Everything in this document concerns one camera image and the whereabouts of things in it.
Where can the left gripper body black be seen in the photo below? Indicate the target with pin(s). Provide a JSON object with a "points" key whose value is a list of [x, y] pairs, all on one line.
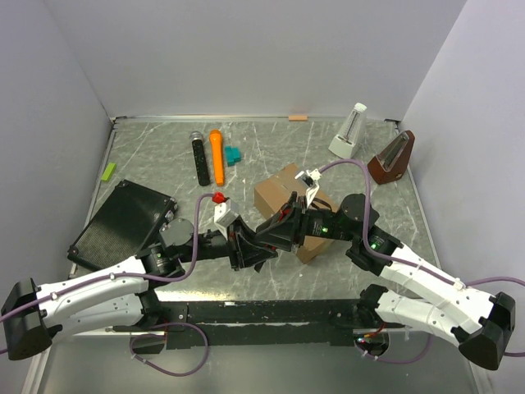
{"points": [[236, 249]]}

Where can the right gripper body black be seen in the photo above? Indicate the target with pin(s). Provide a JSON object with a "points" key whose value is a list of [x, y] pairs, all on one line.
{"points": [[301, 222]]}

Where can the brown cardboard express box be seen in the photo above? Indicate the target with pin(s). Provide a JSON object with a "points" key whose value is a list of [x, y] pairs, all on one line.
{"points": [[271, 194]]}

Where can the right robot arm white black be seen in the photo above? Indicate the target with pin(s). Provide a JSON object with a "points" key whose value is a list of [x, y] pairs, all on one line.
{"points": [[478, 323]]}

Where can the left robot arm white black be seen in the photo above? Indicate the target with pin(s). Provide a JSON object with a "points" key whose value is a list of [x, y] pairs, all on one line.
{"points": [[35, 316]]}

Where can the teal plastic block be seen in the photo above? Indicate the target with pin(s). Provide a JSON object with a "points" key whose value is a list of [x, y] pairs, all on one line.
{"points": [[233, 156]]}

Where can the white metronome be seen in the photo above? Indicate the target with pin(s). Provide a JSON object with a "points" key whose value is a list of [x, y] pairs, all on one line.
{"points": [[349, 138]]}

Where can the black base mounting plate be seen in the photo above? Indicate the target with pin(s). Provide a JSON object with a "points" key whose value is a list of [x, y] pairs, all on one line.
{"points": [[272, 322]]}

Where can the orange tape piece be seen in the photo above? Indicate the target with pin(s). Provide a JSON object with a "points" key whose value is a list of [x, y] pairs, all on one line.
{"points": [[297, 118]]}

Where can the brown wooden metronome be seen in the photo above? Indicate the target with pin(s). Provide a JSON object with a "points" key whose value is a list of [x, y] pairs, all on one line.
{"points": [[392, 162]]}

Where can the black speaker case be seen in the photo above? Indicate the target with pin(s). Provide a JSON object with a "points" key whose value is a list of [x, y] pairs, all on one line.
{"points": [[128, 221]]}

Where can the black microphone silver head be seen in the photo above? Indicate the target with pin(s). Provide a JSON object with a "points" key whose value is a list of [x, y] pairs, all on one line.
{"points": [[201, 166]]}

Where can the green plastic block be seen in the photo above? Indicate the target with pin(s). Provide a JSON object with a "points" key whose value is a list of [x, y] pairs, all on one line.
{"points": [[108, 171]]}

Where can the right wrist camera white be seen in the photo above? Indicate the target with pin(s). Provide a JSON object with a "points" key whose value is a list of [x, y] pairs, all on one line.
{"points": [[311, 180]]}

